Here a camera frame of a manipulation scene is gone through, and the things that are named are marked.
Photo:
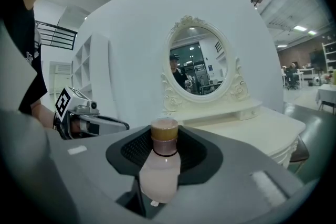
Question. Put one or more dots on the table with white cloth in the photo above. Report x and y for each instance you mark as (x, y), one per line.
(326, 94)

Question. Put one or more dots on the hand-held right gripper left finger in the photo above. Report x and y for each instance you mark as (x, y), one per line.
(92, 178)

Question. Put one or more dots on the white dressing table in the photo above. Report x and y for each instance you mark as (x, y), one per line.
(249, 133)

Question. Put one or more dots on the small tan perfume bottle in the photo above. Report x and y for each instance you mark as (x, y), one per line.
(160, 175)

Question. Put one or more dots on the white shelf unit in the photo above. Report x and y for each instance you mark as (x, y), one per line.
(99, 68)

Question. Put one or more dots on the white display shelf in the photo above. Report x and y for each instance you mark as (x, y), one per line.
(329, 60)

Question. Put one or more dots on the person's left hand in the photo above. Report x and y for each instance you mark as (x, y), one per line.
(75, 127)

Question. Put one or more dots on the person's left forearm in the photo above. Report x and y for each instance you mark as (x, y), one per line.
(42, 115)

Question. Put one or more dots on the person's black t-shirt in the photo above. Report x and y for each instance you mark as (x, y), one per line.
(23, 29)

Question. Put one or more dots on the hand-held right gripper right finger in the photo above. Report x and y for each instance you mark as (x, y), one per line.
(236, 186)

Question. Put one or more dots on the ornate white oval mirror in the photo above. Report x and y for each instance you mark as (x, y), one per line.
(199, 42)

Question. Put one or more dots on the white floor air conditioner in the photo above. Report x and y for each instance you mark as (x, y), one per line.
(61, 81)

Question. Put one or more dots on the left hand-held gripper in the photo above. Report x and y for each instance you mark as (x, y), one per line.
(65, 105)

